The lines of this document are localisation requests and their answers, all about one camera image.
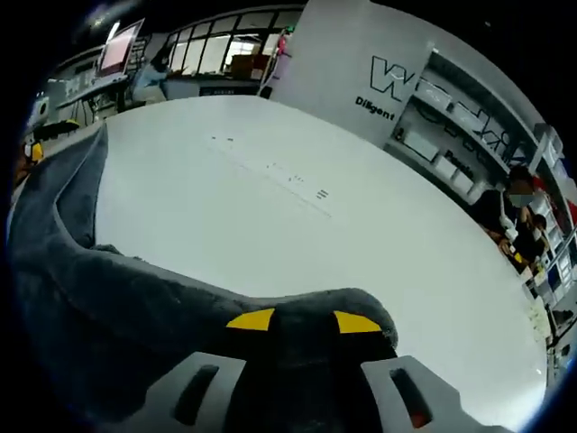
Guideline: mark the large monitor screen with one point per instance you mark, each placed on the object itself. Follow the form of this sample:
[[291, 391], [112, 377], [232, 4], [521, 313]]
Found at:
[[119, 47]]

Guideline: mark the grey metal storage shelf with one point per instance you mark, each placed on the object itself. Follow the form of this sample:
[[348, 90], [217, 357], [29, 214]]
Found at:
[[451, 97]]

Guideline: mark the white table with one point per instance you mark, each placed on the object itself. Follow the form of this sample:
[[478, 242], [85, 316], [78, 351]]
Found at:
[[225, 234]]

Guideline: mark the white side desk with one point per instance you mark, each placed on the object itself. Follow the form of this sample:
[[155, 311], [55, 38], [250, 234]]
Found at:
[[85, 88]]

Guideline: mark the grey towel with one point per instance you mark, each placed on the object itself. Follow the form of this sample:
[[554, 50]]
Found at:
[[90, 293]]

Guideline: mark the row of white storage bins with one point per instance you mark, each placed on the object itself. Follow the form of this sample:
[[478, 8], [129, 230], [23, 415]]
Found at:
[[421, 144]]

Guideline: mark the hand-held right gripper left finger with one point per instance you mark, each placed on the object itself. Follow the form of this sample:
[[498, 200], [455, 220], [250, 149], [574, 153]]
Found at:
[[180, 388]]

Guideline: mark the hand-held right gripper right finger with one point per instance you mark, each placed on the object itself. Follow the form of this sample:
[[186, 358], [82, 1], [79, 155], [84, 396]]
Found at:
[[374, 383]]

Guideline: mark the glass window partition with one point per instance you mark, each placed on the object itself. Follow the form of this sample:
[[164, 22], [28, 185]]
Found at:
[[216, 49]]

